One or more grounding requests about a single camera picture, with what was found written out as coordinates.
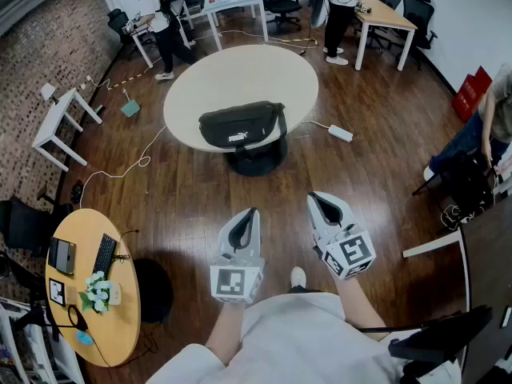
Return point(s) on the white flower bouquet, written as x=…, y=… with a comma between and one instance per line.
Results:
x=97, y=292

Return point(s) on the blue small item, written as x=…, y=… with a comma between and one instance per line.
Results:
x=84, y=337

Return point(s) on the white storage shelf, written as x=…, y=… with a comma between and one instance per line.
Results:
x=24, y=346

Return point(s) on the green flat box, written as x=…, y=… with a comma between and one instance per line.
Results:
x=130, y=108

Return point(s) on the person's white shirt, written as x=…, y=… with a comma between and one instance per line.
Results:
x=304, y=342

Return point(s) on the black chest-mounted device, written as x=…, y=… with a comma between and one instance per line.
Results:
x=440, y=338

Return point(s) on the round white table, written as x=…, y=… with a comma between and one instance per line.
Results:
x=240, y=78

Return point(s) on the person's white shoe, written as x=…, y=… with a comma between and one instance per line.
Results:
x=298, y=277

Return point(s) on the person's right forearm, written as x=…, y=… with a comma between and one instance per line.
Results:
x=358, y=306

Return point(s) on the round wooden table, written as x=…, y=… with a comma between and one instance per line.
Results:
x=120, y=326

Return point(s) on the dark brown table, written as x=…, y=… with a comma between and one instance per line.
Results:
x=490, y=262

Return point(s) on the grey open laptop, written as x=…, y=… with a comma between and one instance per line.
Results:
x=62, y=255

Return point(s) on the black keyboard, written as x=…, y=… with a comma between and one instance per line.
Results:
x=105, y=255

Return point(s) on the black bag on chair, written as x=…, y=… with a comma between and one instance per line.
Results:
x=466, y=186

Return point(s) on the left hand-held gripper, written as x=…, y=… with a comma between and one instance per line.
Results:
x=236, y=282

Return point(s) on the black floor socket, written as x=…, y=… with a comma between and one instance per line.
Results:
x=77, y=192

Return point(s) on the white power strip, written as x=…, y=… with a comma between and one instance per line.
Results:
x=341, y=133

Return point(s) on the black Puma waist bag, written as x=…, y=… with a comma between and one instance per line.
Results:
x=240, y=124

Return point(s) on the wooden desk with white legs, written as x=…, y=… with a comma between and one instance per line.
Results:
x=386, y=14

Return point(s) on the white mouse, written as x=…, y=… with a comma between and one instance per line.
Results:
x=115, y=294

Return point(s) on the red box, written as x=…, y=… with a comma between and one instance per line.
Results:
x=470, y=92

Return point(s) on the black white printed card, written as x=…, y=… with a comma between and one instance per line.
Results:
x=57, y=292

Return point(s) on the person's left forearm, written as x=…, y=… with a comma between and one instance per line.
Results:
x=226, y=330

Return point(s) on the small white side table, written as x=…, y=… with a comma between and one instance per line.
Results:
x=60, y=112

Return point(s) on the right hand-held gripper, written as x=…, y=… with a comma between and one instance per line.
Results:
x=352, y=254

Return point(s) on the white oval panel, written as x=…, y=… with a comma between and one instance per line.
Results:
x=320, y=10

